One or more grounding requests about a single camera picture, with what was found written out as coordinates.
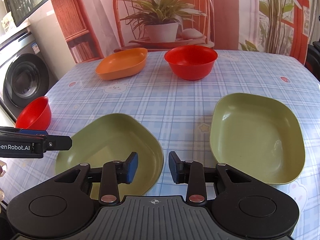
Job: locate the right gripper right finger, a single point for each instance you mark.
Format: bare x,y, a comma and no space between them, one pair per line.
190,173

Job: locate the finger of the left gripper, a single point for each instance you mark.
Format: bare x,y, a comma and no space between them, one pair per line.
56,143

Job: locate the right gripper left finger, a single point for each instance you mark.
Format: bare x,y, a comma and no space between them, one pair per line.
114,173

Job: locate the small red bowl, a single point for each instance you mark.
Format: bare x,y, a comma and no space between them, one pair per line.
37,115

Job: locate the green square plate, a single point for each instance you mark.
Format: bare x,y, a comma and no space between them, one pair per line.
114,137
259,136

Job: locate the large red bowl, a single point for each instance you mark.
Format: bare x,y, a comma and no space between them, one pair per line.
191,62

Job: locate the blue plaid tablecloth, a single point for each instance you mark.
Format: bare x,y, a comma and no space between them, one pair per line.
41,204

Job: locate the grey washing machine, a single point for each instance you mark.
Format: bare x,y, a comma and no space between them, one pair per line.
25,75

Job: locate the orange square plate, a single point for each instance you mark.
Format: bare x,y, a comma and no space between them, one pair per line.
122,64

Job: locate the printed room backdrop cloth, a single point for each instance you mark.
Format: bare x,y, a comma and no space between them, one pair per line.
94,29

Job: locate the dark framed window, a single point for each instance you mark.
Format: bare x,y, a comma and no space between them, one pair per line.
25,0

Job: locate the black exercise bike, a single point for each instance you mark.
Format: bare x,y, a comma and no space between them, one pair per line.
313,59

